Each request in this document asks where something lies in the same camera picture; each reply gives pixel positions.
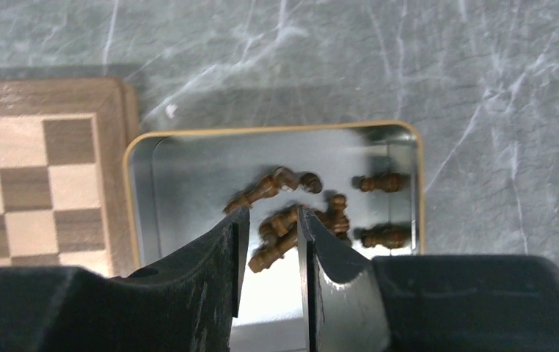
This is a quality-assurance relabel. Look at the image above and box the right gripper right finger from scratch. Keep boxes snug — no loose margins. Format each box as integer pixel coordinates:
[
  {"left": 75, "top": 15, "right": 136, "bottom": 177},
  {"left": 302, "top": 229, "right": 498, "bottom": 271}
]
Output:
[{"left": 297, "top": 206, "right": 392, "bottom": 351}]

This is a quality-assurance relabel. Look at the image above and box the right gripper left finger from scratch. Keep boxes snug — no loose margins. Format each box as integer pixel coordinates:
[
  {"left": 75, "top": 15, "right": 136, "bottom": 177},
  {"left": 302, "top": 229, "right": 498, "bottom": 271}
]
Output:
[{"left": 109, "top": 208, "right": 250, "bottom": 351}]

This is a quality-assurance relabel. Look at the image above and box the dark chess piece lying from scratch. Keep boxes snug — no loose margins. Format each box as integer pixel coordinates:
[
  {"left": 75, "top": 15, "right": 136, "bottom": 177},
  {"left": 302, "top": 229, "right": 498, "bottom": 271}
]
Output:
[
  {"left": 359, "top": 226, "right": 412, "bottom": 249},
  {"left": 358, "top": 172, "right": 406, "bottom": 193}
]

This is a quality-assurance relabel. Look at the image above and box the dark chess pieces pile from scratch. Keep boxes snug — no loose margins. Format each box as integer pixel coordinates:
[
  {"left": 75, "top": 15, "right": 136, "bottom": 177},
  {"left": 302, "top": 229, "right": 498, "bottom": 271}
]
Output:
[{"left": 248, "top": 194, "right": 351, "bottom": 273}]

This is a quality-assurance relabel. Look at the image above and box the dark chess bishop lying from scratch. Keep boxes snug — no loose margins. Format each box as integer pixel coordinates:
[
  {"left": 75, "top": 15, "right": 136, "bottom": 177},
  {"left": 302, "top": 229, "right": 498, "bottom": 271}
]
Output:
[{"left": 223, "top": 166, "right": 323, "bottom": 215}]

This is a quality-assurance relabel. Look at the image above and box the wooden chess board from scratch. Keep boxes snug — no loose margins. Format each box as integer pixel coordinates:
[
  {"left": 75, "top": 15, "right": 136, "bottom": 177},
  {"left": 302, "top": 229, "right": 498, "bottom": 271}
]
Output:
[{"left": 0, "top": 77, "right": 139, "bottom": 276}]

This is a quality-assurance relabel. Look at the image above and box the yellow metal tin tray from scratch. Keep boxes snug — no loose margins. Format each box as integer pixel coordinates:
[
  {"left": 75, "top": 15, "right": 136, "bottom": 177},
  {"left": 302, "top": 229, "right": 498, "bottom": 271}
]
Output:
[{"left": 122, "top": 120, "right": 426, "bottom": 352}]

